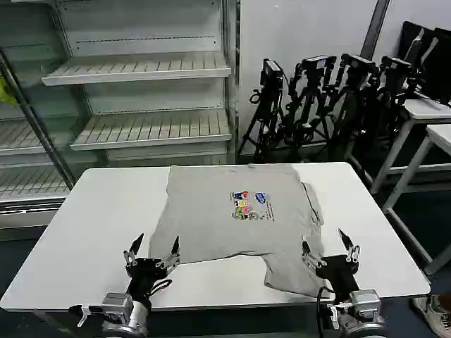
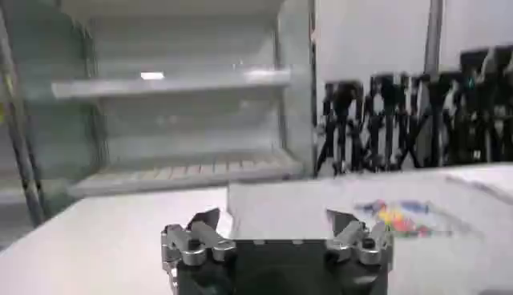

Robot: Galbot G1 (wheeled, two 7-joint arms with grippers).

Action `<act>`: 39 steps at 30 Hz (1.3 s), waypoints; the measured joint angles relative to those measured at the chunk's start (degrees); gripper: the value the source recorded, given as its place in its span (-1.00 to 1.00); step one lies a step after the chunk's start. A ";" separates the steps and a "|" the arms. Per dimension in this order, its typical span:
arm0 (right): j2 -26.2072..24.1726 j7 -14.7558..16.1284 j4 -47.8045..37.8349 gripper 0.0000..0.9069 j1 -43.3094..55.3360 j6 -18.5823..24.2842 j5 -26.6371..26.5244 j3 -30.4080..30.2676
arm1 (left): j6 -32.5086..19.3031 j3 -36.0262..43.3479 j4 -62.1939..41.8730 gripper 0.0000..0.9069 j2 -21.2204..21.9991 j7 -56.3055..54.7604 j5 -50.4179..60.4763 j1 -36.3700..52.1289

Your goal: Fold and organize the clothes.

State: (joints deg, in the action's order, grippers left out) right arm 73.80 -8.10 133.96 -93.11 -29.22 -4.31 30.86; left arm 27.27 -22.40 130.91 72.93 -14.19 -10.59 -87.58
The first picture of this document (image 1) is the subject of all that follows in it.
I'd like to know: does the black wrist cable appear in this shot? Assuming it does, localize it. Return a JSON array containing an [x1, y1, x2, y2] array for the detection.
[[147, 278, 174, 297], [314, 286, 336, 338]]

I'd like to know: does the white desk grey frame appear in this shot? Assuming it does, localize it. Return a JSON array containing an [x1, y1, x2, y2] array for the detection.
[[381, 123, 451, 276], [368, 97, 451, 194]]

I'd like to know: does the person's shoe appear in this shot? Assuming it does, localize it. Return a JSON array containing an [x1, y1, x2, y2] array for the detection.
[[411, 293, 451, 338]]

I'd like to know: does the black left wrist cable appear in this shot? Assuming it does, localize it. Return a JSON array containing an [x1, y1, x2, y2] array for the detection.
[[147, 278, 174, 297]]

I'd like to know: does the yellow plastic bag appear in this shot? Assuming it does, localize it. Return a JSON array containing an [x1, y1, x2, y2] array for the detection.
[[0, 75, 18, 107]]

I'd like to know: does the grey wall conduit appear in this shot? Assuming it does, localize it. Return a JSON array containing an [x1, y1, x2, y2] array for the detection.
[[360, 0, 391, 58]]

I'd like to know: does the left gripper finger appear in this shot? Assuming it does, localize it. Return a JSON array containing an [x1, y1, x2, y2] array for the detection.
[[156, 235, 182, 270], [123, 232, 145, 267]]

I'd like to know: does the black camera tripod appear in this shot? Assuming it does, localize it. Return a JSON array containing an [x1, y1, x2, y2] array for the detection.
[[334, 52, 381, 184], [376, 55, 424, 142], [236, 58, 287, 163], [284, 55, 340, 158]]

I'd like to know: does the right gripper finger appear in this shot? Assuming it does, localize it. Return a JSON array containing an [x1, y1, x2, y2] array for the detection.
[[301, 241, 323, 270], [338, 228, 361, 263]]

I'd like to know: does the empty white shelf unit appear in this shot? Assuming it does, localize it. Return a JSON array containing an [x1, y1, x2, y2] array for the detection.
[[0, 0, 241, 242]]

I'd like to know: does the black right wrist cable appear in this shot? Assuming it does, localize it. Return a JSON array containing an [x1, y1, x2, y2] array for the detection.
[[314, 286, 336, 338]]

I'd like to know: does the black computer monitor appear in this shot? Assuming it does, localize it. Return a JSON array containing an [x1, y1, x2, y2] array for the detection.
[[400, 20, 437, 93], [420, 27, 451, 108]]

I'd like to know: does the grey metal rack frame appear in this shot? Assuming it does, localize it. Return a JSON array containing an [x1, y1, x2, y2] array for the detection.
[[0, 45, 77, 193]]

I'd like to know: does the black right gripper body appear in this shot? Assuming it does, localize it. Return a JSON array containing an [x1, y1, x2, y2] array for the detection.
[[315, 253, 360, 301]]

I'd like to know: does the grey printed t-shirt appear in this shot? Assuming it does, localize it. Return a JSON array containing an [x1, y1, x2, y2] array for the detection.
[[147, 163, 334, 296]]

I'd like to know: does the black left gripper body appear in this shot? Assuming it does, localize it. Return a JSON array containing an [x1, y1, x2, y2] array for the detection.
[[125, 258, 169, 304]]

